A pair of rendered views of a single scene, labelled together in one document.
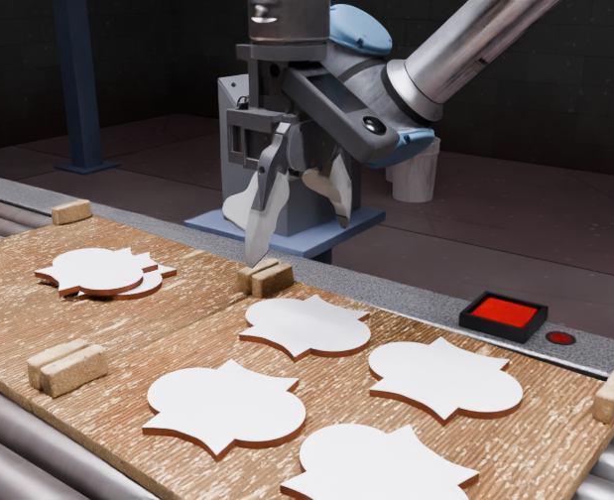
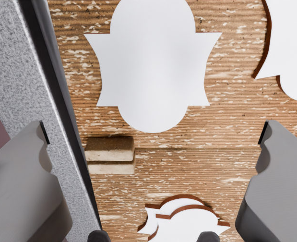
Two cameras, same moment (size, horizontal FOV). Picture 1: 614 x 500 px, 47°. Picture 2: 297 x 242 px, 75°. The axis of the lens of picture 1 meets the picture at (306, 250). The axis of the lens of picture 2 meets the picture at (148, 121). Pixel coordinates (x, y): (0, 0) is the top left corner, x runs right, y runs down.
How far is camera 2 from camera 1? 65 cm
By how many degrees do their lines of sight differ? 51
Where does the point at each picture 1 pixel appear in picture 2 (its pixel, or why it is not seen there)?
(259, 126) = not seen: outside the picture
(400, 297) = (0, 58)
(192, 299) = (169, 173)
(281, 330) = (183, 80)
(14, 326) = not seen: hidden behind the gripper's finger
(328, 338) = (168, 28)
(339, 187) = (31, 171)
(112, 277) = (194, 221)
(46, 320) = not seen: hidden behind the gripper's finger
